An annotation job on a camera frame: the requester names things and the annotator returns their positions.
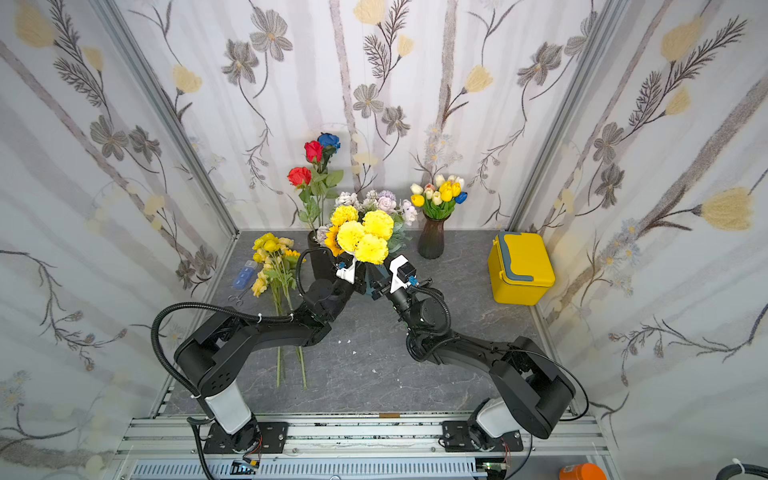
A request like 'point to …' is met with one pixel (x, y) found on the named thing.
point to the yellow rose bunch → (280, 262)
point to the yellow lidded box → (520, 268)
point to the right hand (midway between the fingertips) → (379, 254)
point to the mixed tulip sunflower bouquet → (440, 198)
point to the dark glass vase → (432, 238)
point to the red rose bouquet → (319, 183)
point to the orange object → (583, 471)
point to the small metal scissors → (239, 302)
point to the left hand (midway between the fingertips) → (366, 253)
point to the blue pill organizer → (245, 274)
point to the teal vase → (373, 273)
